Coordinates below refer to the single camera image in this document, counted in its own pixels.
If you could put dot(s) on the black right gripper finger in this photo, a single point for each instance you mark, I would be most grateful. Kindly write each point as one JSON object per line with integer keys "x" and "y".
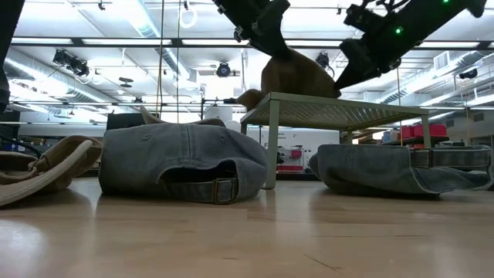
{"x": 357, "y": 63}

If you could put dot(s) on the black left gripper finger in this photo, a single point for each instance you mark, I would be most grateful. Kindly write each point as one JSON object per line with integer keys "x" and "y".
{"x": 239, "y": 15}
{"x": 272, "y": 23}

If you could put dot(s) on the brown tan cap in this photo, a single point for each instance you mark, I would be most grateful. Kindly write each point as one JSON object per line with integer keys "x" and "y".
{"x": 297, "y": 77}

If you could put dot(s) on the grey denim cap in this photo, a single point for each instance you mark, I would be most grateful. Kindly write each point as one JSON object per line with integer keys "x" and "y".
{"x": 173, "y": 154}
{"x": 386, "y": 170}

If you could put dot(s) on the beige cap with light brim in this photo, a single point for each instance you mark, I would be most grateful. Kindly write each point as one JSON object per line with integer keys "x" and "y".
{"x": 65, "y": 162}

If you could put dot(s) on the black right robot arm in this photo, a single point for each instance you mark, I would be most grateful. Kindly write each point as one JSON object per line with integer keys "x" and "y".
{"x": 432, "y": 19}

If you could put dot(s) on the green perforated metal shelf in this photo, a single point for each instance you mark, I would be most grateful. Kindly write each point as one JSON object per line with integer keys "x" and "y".
{"x": 332, "y": 112}

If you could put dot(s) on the red bin storage rack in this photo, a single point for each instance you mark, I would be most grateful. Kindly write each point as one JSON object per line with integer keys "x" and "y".
{"x": 424, "y": 130}

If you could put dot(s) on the white bulb lamp wooden base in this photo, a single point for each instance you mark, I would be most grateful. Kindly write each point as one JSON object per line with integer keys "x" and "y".
{"x": 232, "y": 125}

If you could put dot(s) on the black monitor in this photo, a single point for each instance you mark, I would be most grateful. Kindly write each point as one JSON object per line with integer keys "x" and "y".
{"x": 123, "y": 120}

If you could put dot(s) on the black ceiling spotlight cluster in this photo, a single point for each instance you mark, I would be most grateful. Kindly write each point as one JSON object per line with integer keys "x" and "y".
{"x": 71, "y": 62}

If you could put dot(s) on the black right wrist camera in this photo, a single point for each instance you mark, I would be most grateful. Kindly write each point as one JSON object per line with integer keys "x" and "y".
{"x": 366, "y": 17}

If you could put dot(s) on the round black ceiling camera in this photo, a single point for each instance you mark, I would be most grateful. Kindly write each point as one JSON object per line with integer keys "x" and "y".
{"x": 223, "y": 70}

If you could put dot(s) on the black aluminium rig frame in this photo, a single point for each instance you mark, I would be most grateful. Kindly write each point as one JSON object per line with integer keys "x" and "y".
{"x": 177, "y": 42}

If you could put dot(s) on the red bin wall rack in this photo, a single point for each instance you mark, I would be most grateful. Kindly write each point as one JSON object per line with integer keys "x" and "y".
{"x": 289, "y": 162}

